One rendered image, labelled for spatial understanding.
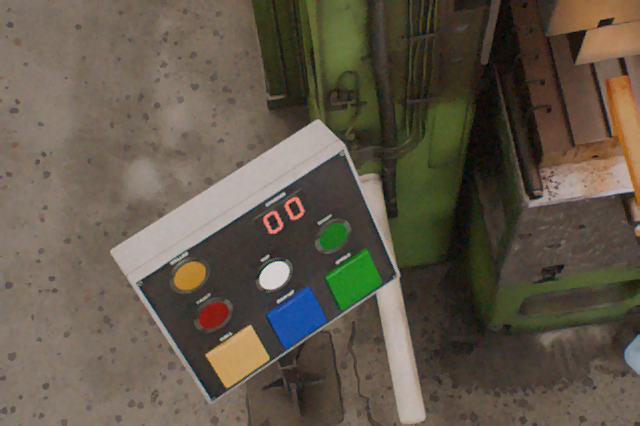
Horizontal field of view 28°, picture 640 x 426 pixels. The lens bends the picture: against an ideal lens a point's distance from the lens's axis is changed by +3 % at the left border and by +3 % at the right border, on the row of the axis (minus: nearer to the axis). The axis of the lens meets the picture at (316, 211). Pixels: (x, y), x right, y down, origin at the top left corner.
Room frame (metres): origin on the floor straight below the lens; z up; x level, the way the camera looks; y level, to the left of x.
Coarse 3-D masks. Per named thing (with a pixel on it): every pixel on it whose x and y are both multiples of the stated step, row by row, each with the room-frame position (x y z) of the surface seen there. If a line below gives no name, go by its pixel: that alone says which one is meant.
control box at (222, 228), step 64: (320, 128) 0.68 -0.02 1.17; (256, 192) 0.59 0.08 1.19; (320, 192) 0.59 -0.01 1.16; (128, 256) 0.53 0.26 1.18; (192, 256) 0.52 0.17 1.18; (256, 256) 0.52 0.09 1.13; (320, 256) 0.53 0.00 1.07; (384, 256) 0.53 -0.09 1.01; (192, 320) 0.45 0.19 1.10; (256, 320) 0.46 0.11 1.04
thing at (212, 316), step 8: (216, 304) 0.47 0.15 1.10; (224, 304) 0.47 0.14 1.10; (208, 312) 0.46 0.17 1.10; (216, 312) 0.46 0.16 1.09; (224, 312) 0.46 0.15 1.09; (200, 320) 0.45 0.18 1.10; (208, 320) 0.45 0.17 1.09; (216, 320) 0.45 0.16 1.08; (224, 320) 0.45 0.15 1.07; (208, 328) 0.44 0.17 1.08
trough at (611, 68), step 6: (600, 60) 0.81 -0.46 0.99; (606, 60) 0.80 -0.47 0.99; (612, 60) 0.80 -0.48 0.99; (618, 60) 0.80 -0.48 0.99; (624, 60) 0.79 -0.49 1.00; (606, 66) 0.79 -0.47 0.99; (612, 66) 0.79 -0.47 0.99; (618, 66) 0.79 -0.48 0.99; (624, 66) 0.79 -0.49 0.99; (606, 72) 0.78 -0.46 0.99; (612, 72) 0.78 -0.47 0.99; (618, 72) 0.78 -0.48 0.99; (624, 72) 0.78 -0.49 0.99; (606, 78) 0.77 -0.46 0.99; (636, 108) 0.71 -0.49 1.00
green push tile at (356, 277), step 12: (360, 252) 0.54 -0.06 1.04; (348, 264) 0.52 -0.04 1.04; (360, 264) 0.52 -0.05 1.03; (372, 264) 0.52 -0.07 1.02; (324, 276) 0.51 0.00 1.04; (336, 276) 0.51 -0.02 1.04; (348, 276) 0.51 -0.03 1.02; (360, 276) 0.51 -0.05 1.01; (372, 276) 0.51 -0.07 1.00; (336, 288) 0.49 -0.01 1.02; (348, 288) 0.49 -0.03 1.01; (360, 288) 0.49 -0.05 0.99; (372, 288) 0.50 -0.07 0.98; (336, 300) 0.48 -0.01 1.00; (348, 300) 0.48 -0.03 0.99
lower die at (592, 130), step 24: (504, 0) 0.95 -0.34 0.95; (528, 0) 0.93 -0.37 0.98; (528, 48) 0.85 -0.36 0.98; (552, 48) 0.84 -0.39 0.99; (528, 72) 0.81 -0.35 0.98; (552, 72) 0.80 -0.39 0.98; (576, 72) 0.79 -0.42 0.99; (600, 72) 0.78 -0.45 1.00; (528, 96) 0.77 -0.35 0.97; (552, 96) 0.76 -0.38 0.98; (576, 96) 0.75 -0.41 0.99; (600, 96) 0.74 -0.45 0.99; (528, 120) 0.75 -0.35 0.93; (552, 120) 0.72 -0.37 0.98; (576, 120) 0.71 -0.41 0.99; (600, 120) 0.71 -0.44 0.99; (552, 144) 0.68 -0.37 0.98; (576, 144) 0.67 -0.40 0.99; (600, 144) 0.68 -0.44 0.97
